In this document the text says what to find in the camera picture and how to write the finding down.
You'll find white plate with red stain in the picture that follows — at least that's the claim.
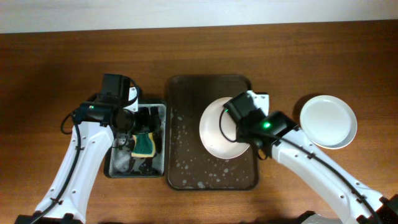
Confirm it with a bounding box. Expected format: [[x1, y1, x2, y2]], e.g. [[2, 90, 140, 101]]
[[199, 97, 249, 159]]

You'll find green and yellow sponge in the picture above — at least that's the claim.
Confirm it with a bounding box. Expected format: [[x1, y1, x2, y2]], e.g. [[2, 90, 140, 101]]
[[131, 133, 156, 158]]

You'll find pale green plate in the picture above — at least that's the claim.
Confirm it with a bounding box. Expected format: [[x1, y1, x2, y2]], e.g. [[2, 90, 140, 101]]
[[299, 95, 358, 149]]

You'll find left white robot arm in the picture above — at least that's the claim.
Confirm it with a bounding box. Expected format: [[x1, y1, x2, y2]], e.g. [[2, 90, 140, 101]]
[[16, 74, 156, 223]]

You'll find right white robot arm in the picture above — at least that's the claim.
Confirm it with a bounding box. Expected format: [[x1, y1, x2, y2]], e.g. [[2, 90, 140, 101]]
[[223, 91, 397, 224]]

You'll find black soapy water tray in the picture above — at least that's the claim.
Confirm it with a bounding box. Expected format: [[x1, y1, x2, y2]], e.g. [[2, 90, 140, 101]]
[[104, 99, 167, 179]]

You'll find brown plastic serving tray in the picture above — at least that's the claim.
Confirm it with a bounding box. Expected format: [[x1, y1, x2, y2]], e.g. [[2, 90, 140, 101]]
[[165, 75, 259, 190]]

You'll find right black cable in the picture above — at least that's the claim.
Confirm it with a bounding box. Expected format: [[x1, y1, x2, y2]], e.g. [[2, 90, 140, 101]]
[[219, 107, 377, 224]]

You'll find black cable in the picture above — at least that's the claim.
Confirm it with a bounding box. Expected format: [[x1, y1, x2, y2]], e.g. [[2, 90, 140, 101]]
[[27, 77, 142, 224], [219, 107, 377, 224]]

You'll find left black cable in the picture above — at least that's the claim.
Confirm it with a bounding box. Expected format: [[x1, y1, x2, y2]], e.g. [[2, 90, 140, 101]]
[[27, 77, 142, 224]]

